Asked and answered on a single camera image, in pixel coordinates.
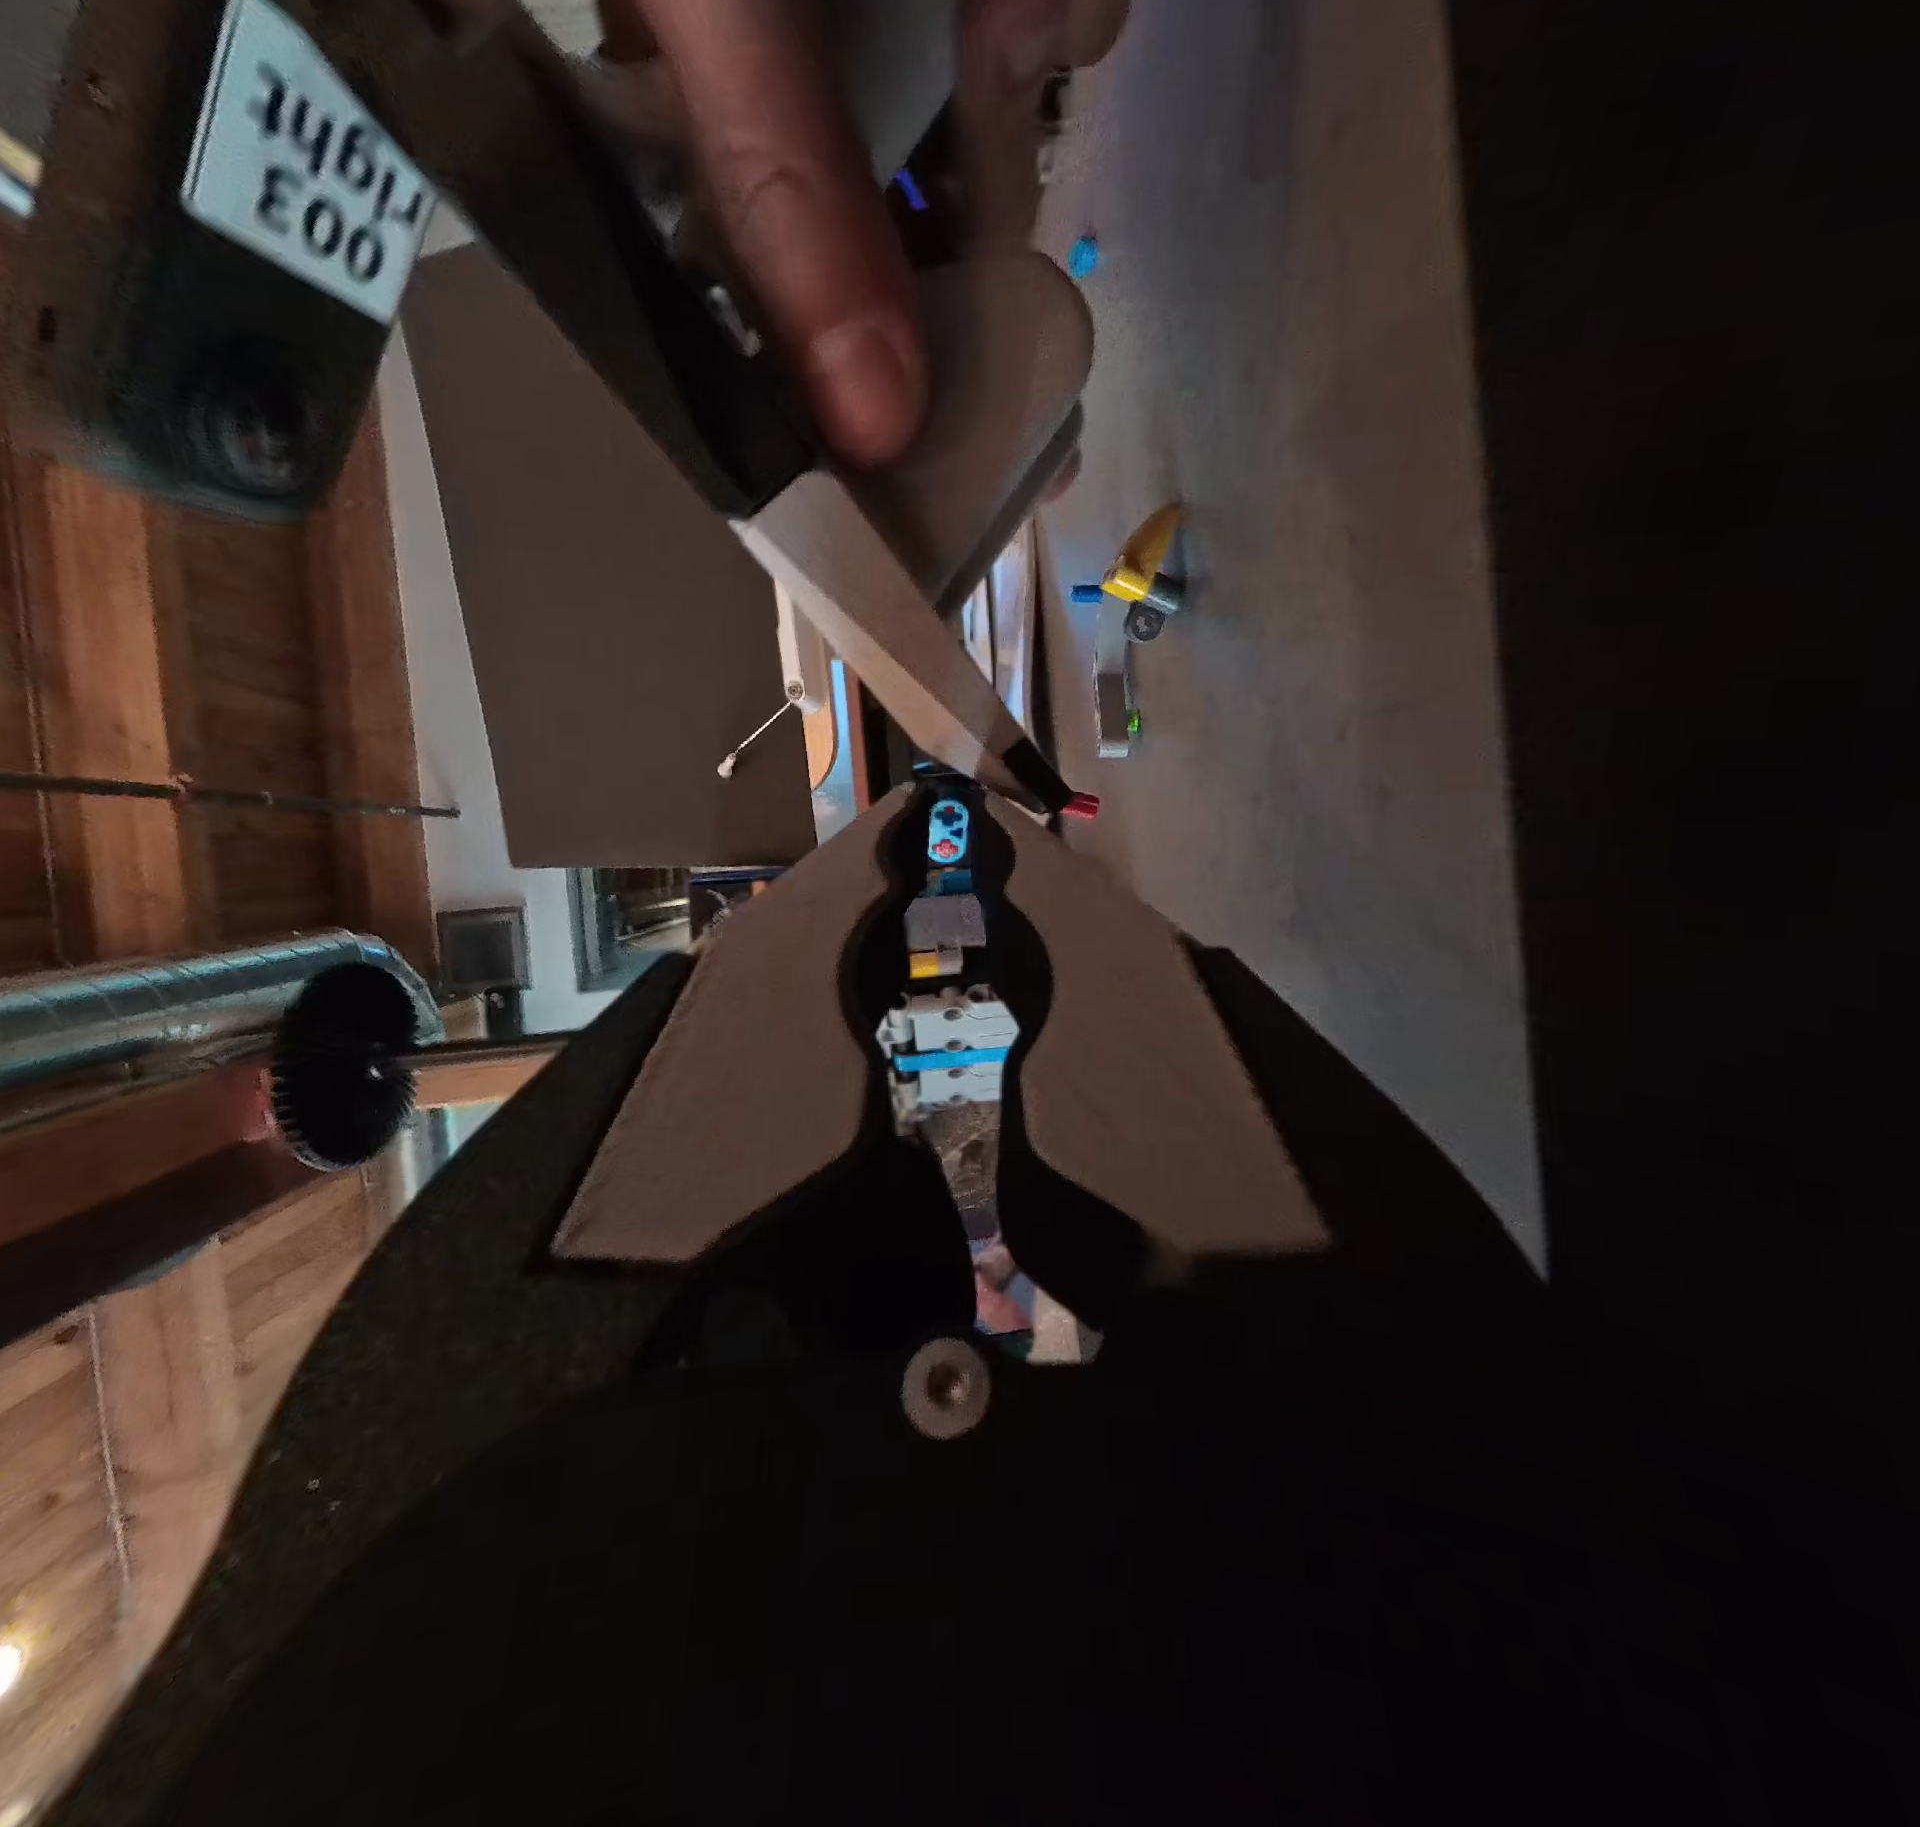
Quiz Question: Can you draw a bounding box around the white folding stand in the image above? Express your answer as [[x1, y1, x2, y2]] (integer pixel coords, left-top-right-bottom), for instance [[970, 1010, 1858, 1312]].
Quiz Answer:
[[717, 590, 841, 810]]

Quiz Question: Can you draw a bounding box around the dark blue robot kit box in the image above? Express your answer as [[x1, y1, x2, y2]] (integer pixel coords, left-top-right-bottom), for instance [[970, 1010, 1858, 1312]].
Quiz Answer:
[[921, 1108, 1081, 1366]]

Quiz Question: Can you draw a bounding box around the yellow claw brick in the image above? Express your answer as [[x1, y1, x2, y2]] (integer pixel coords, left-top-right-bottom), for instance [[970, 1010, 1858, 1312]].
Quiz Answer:
[[1101, 501, 1188, 605]]

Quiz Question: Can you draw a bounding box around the person's right hand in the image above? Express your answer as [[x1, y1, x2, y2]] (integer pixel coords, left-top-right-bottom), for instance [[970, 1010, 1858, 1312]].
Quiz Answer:
[[576, 0, 1153, 472]]

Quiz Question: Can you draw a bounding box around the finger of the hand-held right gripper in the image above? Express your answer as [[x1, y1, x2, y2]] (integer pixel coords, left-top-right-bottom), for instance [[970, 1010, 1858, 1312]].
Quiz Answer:
[[732, 472, 1077, 819]]

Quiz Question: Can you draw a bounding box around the grey angled beam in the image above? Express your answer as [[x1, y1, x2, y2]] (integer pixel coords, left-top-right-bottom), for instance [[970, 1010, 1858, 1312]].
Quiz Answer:
[[1094, 613, 1147, 760]]

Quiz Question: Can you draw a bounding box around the grey blue brick robot model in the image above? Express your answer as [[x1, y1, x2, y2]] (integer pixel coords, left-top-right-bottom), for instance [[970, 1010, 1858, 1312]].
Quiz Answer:
[[877, 868, 1024, 1112]]

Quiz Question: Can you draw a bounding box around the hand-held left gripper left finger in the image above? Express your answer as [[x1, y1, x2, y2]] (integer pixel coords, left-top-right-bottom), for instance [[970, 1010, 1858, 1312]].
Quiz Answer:
[[553, 784, 913, 1266]]

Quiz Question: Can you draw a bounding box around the black board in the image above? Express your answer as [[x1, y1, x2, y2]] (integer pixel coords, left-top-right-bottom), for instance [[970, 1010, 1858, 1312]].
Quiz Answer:
[[396, 244, 818, 870]]

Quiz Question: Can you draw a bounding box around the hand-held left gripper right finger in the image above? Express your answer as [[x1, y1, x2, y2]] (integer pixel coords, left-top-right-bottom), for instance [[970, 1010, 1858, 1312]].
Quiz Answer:
[[979, 803, 1329, 1260]]

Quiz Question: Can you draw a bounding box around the person's brown clothing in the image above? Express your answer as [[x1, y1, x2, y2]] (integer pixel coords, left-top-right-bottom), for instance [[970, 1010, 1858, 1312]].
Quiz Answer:
[[1439, 0, 1920, 1827]]

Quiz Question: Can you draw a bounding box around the silver ventilation duct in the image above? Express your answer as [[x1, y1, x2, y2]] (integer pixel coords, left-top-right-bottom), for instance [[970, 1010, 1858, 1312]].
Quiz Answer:
[[0, 929, 443, 1095]]

